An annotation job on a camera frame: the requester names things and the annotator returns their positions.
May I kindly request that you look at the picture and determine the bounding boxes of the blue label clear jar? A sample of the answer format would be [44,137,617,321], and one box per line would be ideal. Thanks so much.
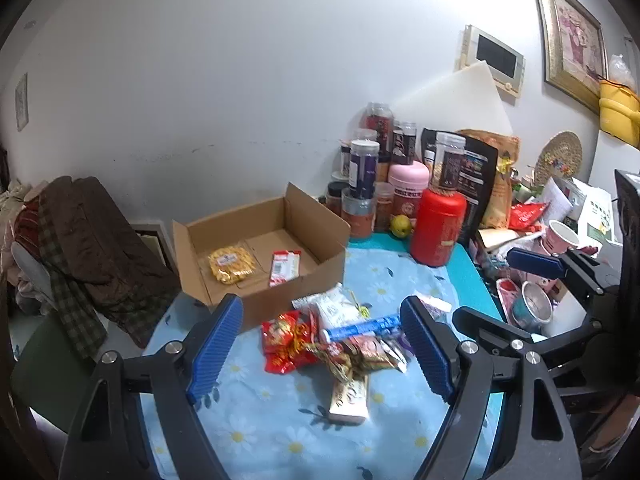
[349,140,380,200]

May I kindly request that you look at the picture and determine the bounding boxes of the woven round fan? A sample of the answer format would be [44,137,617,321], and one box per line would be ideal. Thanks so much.
[534,130,582,185]

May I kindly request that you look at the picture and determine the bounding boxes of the black foil pouch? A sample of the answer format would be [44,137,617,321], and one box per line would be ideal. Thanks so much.
[421,128,498,246]

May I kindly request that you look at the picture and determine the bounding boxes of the brown cardboard box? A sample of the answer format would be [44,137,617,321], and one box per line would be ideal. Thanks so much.
[172,183,350,330]

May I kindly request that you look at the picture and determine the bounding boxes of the white illustrated snack bag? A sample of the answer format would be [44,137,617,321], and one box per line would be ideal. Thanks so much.
[292,283,367,328]

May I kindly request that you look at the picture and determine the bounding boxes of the blue tablet tube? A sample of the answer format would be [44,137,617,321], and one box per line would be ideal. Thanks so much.
[320,314,400,344]

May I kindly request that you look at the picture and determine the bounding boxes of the dark red label jar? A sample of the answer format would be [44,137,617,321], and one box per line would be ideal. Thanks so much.
[366,102,394,153]

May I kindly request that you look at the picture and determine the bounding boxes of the pink paper cup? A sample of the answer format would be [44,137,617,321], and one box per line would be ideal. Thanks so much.
[541,220,580,255]

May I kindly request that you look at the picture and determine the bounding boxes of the white foam board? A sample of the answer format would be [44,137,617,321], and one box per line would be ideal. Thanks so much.
[390,62,513,136]

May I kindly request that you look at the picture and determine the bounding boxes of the yellow snack packet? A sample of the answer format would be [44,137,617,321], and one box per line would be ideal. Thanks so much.
[208,245,256,285]

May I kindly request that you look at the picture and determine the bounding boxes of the yellow green pear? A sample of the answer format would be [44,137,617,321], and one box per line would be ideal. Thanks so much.
[390,214,412,240]

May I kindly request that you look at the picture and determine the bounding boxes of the brown jacket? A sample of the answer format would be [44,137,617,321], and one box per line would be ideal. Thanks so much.
[39,176,180,348]

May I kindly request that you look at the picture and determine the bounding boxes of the blue daisy tablecloth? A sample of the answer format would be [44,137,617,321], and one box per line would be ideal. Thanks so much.
[141,231,507,480]

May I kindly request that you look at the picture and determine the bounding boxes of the plaid cloth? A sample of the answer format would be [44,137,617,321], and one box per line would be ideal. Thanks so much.
[38,196,107,360]

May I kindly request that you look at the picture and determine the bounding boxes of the yellow container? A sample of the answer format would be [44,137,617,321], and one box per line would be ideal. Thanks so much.
[599,79,640,148]

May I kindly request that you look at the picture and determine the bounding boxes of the beige boxed snack bar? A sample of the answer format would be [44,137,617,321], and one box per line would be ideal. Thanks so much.
[328,376,369,425]

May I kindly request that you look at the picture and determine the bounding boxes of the clear jar orange contents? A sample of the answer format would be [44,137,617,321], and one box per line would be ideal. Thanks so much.
[342,192,376,240]

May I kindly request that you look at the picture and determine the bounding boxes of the steel bowl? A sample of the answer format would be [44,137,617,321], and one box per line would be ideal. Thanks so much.
[511,281,553,332]

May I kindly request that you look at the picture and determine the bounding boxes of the yellow green lollipop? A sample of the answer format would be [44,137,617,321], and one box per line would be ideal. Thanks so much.
[348,290,370,320]

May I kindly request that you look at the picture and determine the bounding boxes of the red snack bag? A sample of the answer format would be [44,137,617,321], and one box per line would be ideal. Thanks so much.
[262,310,319,375]

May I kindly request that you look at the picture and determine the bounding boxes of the pink lidded jar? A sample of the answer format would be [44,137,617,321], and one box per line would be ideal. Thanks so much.
[387,162,431,222]

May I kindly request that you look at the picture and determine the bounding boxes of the red canister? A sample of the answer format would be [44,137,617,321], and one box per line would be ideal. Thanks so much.
[409,188,466,268]

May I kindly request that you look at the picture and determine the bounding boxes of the small wall frame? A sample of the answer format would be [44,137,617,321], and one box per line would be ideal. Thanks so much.
[15,73,29,131]

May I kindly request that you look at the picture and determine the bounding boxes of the gold framed picture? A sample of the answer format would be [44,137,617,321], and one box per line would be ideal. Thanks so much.
[536,0,608,114]

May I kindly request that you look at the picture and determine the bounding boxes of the gold brown snack packet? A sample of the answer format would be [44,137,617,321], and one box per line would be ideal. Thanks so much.
[303,335,408,384]

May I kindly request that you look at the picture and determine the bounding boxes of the black lid spice jar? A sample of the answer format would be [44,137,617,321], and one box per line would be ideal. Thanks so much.
[326,181,349,217]

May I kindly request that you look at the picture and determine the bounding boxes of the wall intercom panel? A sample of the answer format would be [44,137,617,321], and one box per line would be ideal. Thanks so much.
[458,25,525,98]

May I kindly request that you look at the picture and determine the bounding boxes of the red white sachet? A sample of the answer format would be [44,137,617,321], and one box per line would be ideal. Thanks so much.
[269,250,302,287]

